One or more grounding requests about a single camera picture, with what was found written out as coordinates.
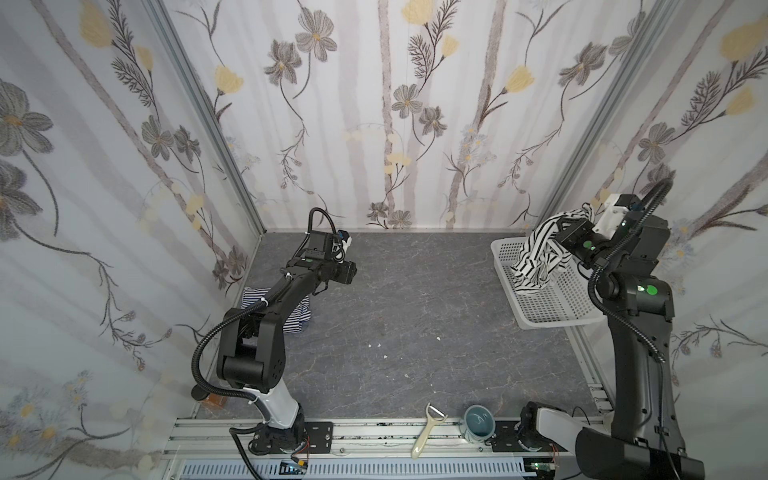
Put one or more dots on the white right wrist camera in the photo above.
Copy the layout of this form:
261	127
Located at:
616	208

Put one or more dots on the black white striped tank top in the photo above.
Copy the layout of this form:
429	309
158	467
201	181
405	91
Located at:
541	256

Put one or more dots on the amber spice jar black lid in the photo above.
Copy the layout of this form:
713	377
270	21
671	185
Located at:
208	400

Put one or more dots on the aluminium mounting rail frame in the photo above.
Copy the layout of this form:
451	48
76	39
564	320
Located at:
365	449

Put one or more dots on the cream vegetable peeler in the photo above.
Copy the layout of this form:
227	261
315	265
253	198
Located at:
434	417

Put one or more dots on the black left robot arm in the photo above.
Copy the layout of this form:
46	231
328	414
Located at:
252	357

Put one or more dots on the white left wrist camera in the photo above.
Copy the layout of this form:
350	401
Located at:
344	239

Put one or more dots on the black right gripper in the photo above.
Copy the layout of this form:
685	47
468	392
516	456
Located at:
571	233

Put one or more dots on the teal ceramic mug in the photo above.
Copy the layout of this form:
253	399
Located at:
477	425

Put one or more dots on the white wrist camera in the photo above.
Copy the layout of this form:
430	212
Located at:
344	239
616	208

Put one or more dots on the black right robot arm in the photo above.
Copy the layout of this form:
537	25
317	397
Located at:
644	440

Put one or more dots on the white plastic laundry basket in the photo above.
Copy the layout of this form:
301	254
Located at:
563	302

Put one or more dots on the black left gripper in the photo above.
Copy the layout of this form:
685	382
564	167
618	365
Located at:
346	273

